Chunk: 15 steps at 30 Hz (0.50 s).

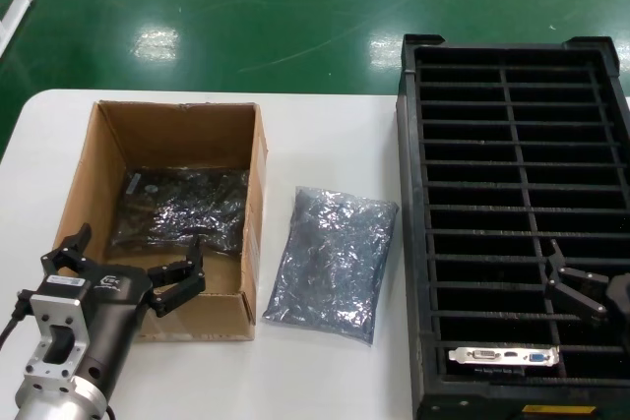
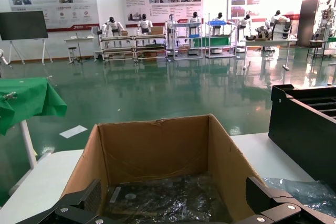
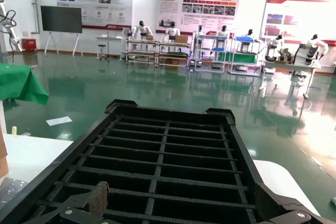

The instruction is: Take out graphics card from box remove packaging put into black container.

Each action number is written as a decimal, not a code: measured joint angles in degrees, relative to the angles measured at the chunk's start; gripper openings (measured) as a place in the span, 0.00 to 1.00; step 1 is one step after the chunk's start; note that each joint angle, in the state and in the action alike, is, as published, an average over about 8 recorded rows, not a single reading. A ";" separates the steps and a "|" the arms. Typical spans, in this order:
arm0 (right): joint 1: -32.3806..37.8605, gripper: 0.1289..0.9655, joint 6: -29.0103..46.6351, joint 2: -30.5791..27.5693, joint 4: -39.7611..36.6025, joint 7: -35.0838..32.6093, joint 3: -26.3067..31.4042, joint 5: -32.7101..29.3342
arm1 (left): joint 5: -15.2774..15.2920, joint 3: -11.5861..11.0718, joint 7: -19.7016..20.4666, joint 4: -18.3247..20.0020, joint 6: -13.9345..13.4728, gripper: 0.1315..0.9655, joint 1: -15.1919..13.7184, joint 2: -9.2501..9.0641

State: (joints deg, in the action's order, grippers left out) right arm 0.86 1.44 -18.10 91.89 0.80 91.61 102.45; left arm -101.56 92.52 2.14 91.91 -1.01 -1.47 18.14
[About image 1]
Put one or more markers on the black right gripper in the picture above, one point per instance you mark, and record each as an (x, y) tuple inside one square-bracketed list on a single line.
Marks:
[(620, 294)]

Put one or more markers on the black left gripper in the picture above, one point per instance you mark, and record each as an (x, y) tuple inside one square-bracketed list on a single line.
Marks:
[(118, 312)]

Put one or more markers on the silver antistatic bag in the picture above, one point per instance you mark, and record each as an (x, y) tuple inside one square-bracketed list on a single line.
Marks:
[(334, 253)]

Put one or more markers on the brown cardboard box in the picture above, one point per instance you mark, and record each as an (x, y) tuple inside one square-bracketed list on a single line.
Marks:
[(172, 120)]

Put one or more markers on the black slotted container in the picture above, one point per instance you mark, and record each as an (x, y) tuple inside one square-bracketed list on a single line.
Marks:
[(411, 194)]

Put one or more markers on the white pipe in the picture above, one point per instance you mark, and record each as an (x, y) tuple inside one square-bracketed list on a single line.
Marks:
[(19, 7)]

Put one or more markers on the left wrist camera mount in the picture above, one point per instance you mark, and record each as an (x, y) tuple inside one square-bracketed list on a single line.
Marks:
[(59, 312)]

